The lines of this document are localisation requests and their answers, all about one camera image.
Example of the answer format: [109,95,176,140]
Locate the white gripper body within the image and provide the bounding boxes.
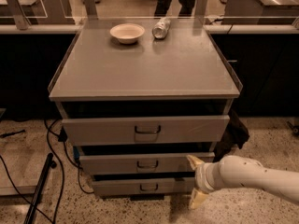
[195,162,218,193]

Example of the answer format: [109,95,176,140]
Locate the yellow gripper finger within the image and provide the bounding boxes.
[189,189,208,209]
[187,155,204,171]

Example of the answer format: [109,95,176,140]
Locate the grey drawer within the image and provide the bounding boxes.
[78,151,216,175]
[62,115,230,146]
[92,177,194,197]

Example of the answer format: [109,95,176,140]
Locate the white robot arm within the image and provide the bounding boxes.
[187,155,299,209]

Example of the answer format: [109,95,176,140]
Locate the grey bottom drawer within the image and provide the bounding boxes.
[92,177,194,197]

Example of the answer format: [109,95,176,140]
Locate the grey drawer cabinet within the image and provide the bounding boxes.
[47,16,244,202]

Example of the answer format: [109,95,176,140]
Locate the grey top drawer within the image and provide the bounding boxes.
[62,115,230,146]

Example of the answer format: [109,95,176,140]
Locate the dark cloth behind cabinet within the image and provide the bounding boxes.
[213,109,249,162]

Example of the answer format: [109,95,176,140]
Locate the silver can lying down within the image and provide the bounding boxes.
[152,17,171,39]

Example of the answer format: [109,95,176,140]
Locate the white bowl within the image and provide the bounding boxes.
[110,23,145,45]

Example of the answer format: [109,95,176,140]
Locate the grey desk right background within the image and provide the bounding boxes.
[222,0,299,25]

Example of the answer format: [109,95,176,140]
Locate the grey desk background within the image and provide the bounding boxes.
[222,0,299,25]
[0,0,75,25]

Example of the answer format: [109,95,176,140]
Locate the black metal pole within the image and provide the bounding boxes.
[23,153,53,224]

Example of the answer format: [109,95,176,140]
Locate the clear acrylic barrier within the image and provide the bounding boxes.
[0,0,299,31]

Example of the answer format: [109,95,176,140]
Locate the grey desk left background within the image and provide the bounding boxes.
[0,0,75,25]

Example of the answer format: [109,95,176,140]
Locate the black floor cable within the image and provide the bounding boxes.
[0,119,94,224]

